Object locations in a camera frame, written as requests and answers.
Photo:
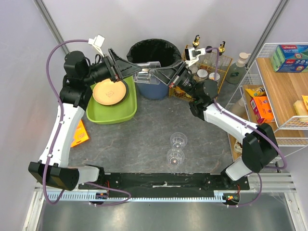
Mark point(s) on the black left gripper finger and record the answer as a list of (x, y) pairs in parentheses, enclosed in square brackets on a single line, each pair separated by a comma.
[(119, 63), (136, 71)]

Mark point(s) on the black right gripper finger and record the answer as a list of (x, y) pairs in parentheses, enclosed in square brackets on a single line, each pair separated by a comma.
[(169, 78), (172, 70)]

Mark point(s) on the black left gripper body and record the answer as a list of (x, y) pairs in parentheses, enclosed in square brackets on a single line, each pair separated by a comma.
[(113, 70)]

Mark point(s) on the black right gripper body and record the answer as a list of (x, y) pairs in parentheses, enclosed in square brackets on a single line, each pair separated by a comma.
[(178, 74)]

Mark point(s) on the silver lid spice jar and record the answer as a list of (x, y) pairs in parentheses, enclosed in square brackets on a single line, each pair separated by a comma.
[(194, 69)]

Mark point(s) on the clear glass cup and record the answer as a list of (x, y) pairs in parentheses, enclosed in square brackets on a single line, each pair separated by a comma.
[(151, 80), (175, 157), (178, 140)]

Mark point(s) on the beige plate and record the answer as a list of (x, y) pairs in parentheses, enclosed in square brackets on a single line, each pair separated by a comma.
[(109, 93)]

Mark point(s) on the blue label silver lid jar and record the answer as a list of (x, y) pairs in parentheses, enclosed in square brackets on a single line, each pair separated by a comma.
[(214, 76)]

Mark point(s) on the blue ceramic plate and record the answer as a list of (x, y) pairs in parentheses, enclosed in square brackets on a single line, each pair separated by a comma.
[(127, 90)]

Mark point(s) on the glass oil bottle gold spout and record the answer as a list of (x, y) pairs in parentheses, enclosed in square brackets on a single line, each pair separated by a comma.
[(221, 51)]

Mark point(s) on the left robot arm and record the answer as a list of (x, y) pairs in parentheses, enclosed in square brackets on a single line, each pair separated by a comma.
[(52, 167)]

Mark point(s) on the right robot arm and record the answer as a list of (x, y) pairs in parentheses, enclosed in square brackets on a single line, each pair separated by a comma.
[(259, 145)]

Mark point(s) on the blue trash bin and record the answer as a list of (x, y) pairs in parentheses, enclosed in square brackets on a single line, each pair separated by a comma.
[(153, 91)]

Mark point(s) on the black trash bag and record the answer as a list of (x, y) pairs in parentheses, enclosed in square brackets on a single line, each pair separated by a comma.
[(154, 50)]

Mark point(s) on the green plastic basin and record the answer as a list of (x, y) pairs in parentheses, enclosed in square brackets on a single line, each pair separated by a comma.
[(121, 112)]

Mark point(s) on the black cap glass bottle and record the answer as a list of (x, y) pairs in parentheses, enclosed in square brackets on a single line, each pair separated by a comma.
[(209, 49)]

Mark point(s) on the cream pump soap bottle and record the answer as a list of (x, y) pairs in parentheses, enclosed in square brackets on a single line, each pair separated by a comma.
[(238, 69)]

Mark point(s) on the yellow snack bag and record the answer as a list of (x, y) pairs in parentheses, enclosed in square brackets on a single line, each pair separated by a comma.
[(256, 92)]

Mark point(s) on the orange purple box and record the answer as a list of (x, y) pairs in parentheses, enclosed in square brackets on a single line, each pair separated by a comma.
[(262, 109)]

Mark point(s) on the chocolate cookie box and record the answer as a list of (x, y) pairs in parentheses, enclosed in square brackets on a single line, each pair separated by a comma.
[(238, 147)]

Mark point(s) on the blue sponge package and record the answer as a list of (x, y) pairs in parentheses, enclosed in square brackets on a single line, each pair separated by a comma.
[(290, 58)]

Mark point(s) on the yellow sponge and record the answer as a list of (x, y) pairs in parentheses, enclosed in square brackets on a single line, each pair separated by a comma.
[(301, 106)]

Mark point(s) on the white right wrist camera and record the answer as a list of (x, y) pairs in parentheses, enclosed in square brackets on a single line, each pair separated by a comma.
[(192, 55)]

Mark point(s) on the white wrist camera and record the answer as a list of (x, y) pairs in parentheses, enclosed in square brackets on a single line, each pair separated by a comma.
[(97, 43), (192, 55)]

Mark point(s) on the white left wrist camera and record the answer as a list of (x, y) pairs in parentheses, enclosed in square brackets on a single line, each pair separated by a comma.
[(97, 43)]

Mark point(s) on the white wire shelf rack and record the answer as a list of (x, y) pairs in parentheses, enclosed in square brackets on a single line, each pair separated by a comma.
[(282, 90)]

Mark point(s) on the black mounting base plate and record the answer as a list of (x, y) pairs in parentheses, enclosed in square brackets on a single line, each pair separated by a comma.
[(207, 181)]

